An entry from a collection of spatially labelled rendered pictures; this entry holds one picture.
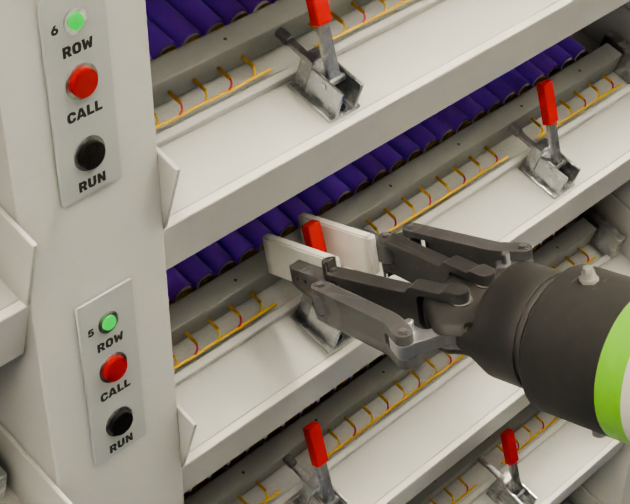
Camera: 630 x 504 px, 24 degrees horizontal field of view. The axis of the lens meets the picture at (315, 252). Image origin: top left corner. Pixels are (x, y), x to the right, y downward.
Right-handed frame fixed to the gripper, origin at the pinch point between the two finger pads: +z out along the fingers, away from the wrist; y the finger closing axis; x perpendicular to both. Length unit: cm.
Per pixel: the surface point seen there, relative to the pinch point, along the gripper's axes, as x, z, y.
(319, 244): 0.7, -0.1, 0.0
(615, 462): -51, 9, 45
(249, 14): 17.7, 1.6, -1.1
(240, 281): -1.5, 4.4, -3.9
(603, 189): -9.9, -0.1, 32.8
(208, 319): -2.9, 4.5, -7.2
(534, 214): -7.3, -0.8, 22.5
